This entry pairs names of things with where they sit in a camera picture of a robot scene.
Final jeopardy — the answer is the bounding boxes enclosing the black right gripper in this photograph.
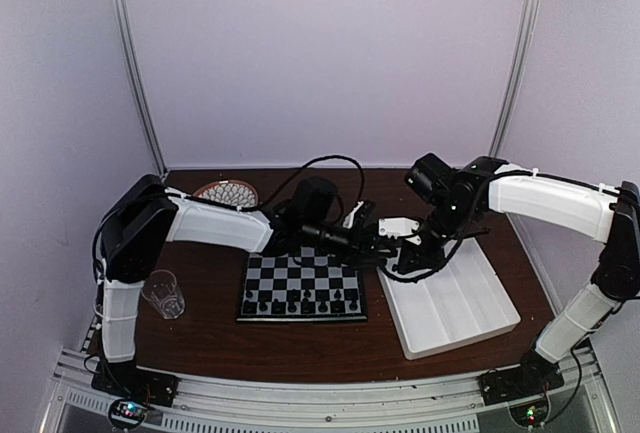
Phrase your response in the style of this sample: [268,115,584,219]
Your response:
[398,200,475,275]

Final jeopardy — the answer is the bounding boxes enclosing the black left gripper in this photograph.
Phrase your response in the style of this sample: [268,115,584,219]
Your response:
[304,219,399,271]

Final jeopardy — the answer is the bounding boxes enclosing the white plastic tray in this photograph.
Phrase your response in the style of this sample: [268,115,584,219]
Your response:
[379,239,521,360]

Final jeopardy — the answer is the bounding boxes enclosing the black white chessboard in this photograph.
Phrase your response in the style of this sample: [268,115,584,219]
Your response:
[236,247,368,323]

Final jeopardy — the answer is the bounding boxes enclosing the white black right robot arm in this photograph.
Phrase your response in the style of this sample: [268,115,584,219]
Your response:
[390,153,639,395]

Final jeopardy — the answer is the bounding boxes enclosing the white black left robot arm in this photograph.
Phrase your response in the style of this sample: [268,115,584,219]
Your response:
[94,174,397,397]

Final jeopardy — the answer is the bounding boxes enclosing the floral ceramic plate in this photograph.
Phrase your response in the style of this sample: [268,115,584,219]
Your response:
[194,179,259,207]

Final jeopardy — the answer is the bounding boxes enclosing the clear drinking glass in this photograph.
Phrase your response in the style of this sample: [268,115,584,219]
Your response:
[141,269,186,320]

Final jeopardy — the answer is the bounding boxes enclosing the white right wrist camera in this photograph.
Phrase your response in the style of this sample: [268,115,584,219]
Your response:
[378,217,422,245]

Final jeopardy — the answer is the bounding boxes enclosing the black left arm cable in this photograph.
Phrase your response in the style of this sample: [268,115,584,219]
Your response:
[259,154,365,214]

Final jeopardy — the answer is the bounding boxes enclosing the front aluminium rail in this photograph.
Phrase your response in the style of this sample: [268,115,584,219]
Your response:
[36,356,620,432]

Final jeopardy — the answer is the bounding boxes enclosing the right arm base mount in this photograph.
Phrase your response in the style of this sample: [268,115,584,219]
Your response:
[478,367,565,430]

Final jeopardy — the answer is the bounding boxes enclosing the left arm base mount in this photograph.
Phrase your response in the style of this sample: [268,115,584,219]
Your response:
[91,370,179,430]

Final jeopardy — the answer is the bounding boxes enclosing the right aluminium frame post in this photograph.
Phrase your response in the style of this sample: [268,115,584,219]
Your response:
[489,0,541,157]

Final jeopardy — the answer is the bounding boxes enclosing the aluminium frame post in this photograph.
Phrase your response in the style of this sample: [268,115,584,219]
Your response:
[112,0,169,178]
[489,0,541,157]

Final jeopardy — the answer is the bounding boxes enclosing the left aluminium frame post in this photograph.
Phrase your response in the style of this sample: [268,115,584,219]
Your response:
[112,0,169,178]

